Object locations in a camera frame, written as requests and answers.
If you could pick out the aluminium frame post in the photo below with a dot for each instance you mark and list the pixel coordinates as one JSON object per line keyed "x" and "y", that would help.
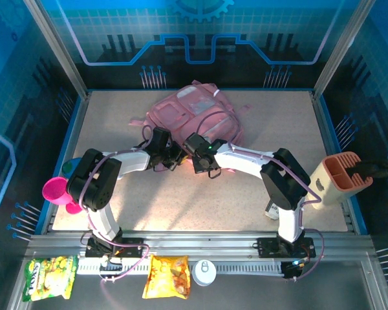
{"x": 341, "y": 51}
{"x": 59, "y": 51}

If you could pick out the aluminium rail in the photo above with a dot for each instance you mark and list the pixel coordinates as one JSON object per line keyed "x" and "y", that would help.
{"x": 197, "y": 242}

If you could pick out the yellow orange chips bag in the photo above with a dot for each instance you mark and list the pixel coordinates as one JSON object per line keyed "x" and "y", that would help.
{"x": 166, "y": 277}

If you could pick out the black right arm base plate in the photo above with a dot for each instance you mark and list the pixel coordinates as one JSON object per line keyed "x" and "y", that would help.
{"x": 266, "y": 248}

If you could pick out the green yellow snack bag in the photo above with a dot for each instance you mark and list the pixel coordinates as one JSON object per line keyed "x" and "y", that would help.
{"x": 48, "y": 277}

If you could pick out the small black controller box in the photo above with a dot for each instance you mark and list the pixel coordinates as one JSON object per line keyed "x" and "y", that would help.
{"x": 111, "y": 265}
{"x": 292, "y": 269}

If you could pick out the beige orange pen holder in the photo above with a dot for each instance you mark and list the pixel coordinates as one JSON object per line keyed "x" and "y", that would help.
{"x": 326, "y": 190}

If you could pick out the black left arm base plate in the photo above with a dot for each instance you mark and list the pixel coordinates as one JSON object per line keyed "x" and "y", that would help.
{"x": 132, "y": 250}

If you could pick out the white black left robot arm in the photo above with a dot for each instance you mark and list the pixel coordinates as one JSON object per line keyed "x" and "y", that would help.
{"x": 132, "y": 161}

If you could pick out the pink student backpack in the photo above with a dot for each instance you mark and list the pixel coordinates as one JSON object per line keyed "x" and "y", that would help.
{"x": 181, "y": 109}

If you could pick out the pink plastic goblet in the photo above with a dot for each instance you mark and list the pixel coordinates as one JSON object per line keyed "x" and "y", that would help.
{"x": 53, "y": 190}

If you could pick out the white round lid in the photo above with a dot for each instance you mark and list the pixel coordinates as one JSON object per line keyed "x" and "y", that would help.
{"x": 204, "y": 272}

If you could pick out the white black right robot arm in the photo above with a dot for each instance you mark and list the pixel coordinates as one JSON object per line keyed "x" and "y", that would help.
{"x": 245, "y": 158}

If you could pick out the blue bowl with green spot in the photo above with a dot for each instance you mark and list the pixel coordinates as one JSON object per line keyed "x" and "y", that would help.
{"x": 69, "y": 166}

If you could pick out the black object in holder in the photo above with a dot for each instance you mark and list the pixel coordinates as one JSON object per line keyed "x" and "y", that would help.
{"x": 372, "y": 168}

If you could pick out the crushed flag print can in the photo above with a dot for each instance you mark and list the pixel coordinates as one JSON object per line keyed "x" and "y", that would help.
{"x": 271, "y": 211}

